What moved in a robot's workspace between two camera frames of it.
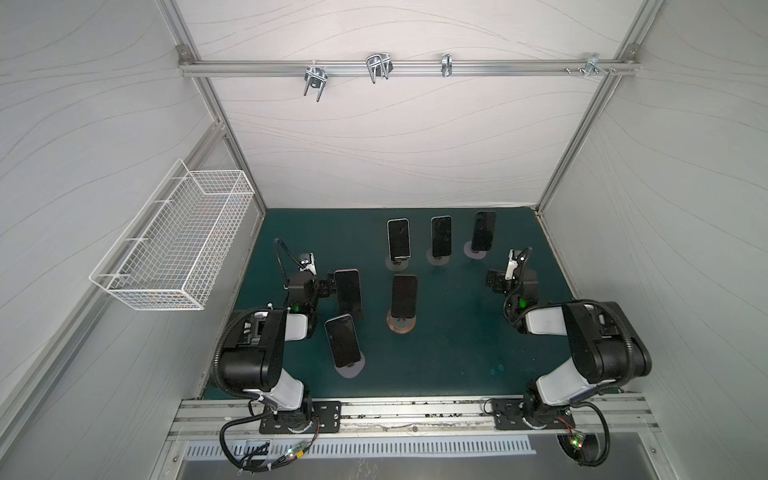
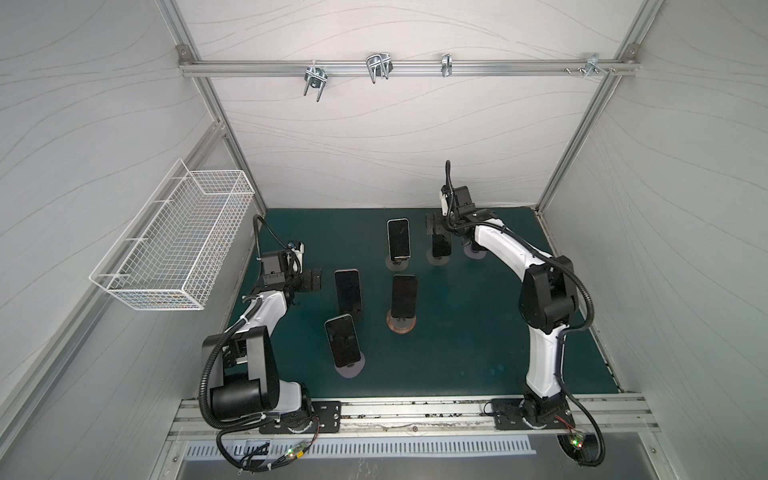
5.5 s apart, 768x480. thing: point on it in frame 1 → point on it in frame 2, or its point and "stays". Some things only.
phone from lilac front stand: (343, 339) stays
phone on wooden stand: (404, 296) stays
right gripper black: (496, 281) → (441, 226)
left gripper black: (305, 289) → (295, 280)
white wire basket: (169, 256) stays
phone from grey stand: (441, 235) stays
